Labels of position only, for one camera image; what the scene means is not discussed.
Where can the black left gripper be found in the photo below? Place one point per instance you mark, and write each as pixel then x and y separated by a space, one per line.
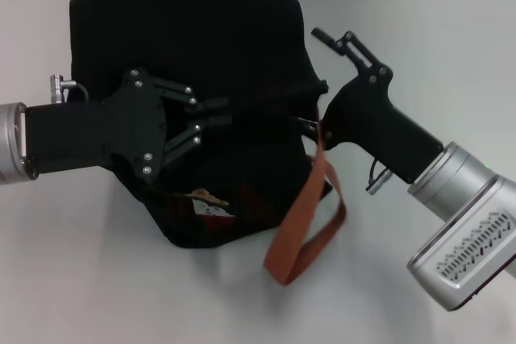
pixel 101 134

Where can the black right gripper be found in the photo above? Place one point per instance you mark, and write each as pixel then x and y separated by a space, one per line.
pixel 375 118

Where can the silver zipper pull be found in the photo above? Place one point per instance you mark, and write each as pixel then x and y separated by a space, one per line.
pixel 308 124

